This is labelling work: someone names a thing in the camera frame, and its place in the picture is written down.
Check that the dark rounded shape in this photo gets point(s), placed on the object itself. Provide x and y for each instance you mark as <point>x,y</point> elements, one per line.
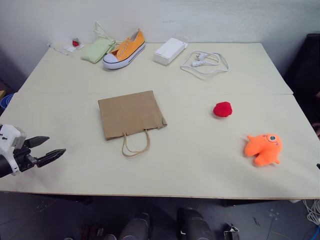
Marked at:
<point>193,225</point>
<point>136,227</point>

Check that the white cardboard box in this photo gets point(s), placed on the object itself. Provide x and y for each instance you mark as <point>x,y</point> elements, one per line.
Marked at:
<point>168,51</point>

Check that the brown paper bag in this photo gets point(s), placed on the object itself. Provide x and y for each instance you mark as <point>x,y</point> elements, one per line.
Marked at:
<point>130,115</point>

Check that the small grey floor box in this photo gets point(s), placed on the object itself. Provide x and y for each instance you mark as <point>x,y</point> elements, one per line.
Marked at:
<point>232,232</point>

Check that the light green cloth pouch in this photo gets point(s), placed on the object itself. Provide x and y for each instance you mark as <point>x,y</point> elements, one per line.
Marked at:
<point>96,51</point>

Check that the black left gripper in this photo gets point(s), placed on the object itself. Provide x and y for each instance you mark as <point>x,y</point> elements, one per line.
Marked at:
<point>23,158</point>

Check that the small white packet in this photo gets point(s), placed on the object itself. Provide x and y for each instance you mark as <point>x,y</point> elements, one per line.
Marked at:
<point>68,48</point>

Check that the orange plush toy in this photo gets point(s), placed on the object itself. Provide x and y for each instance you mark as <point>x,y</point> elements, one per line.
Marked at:
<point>265,150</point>

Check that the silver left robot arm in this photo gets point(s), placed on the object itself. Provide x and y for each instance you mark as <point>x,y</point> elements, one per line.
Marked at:
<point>3,166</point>

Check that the red soft lump object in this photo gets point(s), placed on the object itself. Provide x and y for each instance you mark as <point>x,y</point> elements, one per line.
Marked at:
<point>223,109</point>

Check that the thin white stick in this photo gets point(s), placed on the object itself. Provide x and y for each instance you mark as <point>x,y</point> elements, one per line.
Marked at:
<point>61,51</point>

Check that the orange canvas sneaker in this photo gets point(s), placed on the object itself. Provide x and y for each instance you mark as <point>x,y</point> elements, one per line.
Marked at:
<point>125,52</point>

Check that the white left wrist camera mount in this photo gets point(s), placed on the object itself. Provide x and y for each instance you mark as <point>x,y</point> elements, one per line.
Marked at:
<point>10,140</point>

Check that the blue bucket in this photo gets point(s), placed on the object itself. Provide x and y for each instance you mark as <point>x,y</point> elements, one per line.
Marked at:
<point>5,103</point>

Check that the black cabinet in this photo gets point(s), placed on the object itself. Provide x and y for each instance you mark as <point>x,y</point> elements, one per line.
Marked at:
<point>303,75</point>

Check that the small red item in packet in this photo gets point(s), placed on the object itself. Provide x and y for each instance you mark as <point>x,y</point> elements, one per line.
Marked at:
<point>75,42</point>

